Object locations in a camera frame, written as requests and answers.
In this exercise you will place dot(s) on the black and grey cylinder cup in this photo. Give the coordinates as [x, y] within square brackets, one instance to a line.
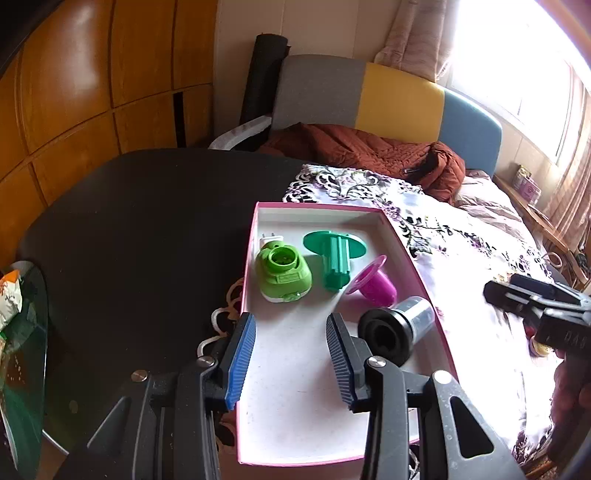
[383, 334]

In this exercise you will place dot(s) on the white chair armrest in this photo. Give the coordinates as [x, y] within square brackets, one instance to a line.
[235, 134]

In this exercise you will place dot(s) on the green and white plug device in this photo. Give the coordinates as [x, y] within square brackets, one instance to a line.
[281, 277]

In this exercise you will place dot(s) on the rust brown quilted jacket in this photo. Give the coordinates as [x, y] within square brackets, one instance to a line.
[360, 147]

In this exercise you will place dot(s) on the pink shallow cardboard box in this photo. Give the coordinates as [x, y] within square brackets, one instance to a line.
[300, 369]

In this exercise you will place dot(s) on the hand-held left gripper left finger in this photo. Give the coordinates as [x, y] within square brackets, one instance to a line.
[240, 364]

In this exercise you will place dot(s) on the window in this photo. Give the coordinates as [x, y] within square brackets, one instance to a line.
[508, 69]

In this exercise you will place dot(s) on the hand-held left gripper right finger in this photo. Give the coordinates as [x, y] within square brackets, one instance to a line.
[341, 364]

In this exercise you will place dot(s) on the yellow sponge ball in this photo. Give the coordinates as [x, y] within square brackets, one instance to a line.
[538, 349]

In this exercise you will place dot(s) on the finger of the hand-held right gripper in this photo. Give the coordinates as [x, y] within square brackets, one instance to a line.
[508, 297]
[545, 287]

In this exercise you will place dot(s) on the beige patterned curtain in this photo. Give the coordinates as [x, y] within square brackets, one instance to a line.
[415, 41]
[572, 161]

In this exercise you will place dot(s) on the black rolled mat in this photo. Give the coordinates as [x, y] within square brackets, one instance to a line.
[263, 78]

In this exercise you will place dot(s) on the person's right hand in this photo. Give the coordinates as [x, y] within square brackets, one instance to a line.
[572, 401]

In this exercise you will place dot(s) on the grey yellow blue headboard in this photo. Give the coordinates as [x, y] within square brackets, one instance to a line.
[397, 97]

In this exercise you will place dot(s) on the green flanged spool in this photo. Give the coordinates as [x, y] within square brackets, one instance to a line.
[334, 263]

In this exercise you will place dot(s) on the magenta funnel cup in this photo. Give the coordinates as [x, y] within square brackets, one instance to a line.
[378, 286]

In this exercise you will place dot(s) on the glass side table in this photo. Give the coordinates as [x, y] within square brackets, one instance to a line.
[27, 415]

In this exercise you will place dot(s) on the wooden desk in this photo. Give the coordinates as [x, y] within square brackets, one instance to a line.
[540, 221]

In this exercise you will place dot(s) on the orange snack bag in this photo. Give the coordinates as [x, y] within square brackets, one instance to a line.
[9, 300]

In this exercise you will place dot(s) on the white floral embroidered tablecloth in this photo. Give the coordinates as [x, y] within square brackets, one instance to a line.
[471, 258]

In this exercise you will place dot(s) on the wooden wardrobe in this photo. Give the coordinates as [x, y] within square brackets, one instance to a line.
[83, 83]

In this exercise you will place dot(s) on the purple box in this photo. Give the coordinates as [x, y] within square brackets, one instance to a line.
[526, 184]

